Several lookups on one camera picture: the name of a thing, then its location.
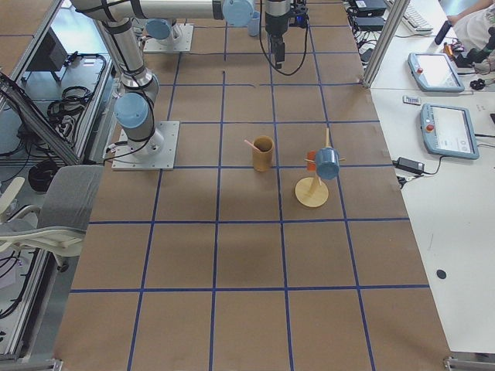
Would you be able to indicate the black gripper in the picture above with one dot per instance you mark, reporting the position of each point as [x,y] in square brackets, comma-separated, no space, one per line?
[276,25]

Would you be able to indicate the light blue plastic cup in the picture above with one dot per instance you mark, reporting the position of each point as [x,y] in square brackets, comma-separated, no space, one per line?
[253,27]

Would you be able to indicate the pink chopstick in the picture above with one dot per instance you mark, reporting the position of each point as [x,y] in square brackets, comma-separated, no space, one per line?
[254,148]

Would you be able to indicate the orange mug on tree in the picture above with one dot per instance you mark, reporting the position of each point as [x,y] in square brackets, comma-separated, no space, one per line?
[310,161]

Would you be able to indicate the bamboo cylinder holder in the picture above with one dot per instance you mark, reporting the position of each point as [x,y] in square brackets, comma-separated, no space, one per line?
[262,155]

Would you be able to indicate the blue mug on tree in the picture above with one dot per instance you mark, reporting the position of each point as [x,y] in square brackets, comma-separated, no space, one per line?
[327,162]

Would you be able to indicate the wooden mug tree stand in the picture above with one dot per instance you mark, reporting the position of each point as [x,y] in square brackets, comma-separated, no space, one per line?
[313,191]

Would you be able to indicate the teach pendant far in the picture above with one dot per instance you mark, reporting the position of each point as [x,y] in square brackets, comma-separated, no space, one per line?
[433,72]

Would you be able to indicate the teach pendant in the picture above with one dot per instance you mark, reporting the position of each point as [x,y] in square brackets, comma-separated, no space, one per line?
[448,131]
[433,72]

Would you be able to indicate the black power adapter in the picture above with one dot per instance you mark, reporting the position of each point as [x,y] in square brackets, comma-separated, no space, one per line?
[409,165]

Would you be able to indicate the teach pendant near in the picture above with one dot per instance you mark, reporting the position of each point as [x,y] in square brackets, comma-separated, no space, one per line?
[448,131]

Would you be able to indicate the grey office chair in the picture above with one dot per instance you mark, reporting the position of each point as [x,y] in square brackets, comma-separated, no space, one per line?
[59,225]

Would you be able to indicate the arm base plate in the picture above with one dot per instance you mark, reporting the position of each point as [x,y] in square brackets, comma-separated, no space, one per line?
[158,153]
[164,37]

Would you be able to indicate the aluminium frame post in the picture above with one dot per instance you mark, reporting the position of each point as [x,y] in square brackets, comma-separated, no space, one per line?
[393,20]

